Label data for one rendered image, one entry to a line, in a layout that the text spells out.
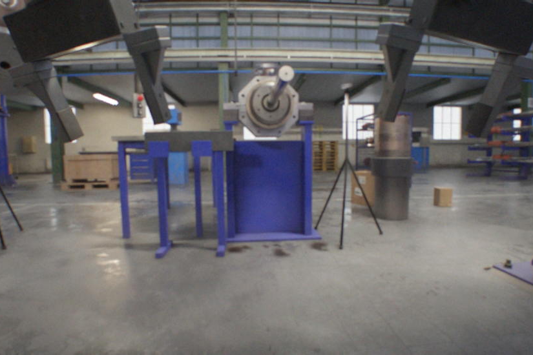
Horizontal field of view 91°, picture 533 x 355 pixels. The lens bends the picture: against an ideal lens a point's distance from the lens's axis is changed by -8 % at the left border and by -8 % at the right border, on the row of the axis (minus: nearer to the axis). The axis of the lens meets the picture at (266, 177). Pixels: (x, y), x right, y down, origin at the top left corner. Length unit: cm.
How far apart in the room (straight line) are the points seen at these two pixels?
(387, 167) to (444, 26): 279
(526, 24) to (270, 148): 215
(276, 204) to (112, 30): 223
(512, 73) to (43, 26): 52
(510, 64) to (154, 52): 41
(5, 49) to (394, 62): 100
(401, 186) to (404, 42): 288
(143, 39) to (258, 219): 222
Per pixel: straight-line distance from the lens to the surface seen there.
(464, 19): 37
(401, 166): 313
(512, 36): 41
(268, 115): 216
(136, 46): 35
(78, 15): 37
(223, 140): 202
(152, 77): 35
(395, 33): 34
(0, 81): 114
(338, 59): 876
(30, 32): 41
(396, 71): 36
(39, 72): 43
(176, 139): 207
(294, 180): 246
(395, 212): 320
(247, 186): 242
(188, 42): 963
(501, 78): 44
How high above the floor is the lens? 69
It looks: 4 degrees down
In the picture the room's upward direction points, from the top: 1 degrees counter-clockwise
